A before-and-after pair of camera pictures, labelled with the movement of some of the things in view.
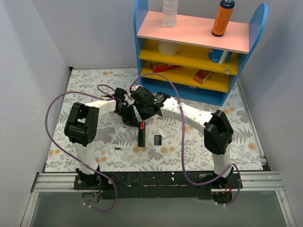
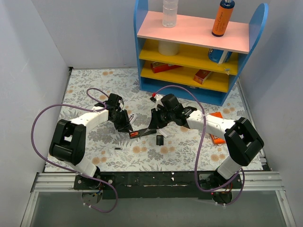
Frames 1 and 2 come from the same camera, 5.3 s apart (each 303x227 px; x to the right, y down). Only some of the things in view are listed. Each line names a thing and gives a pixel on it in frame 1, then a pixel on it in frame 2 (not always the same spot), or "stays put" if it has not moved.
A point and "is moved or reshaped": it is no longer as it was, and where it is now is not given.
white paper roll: [167, 48] stays put
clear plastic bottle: [169, 11] stays put
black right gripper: [141, 110] -> [154, 118]
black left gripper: [129, 116] -> [123, 118]
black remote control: [141, 135] is moved or reshaped
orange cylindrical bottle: [223, 17] stays put
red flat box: [156, 67] stays put
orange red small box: [201, 74] stays put
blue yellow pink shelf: [187, 61] stays put
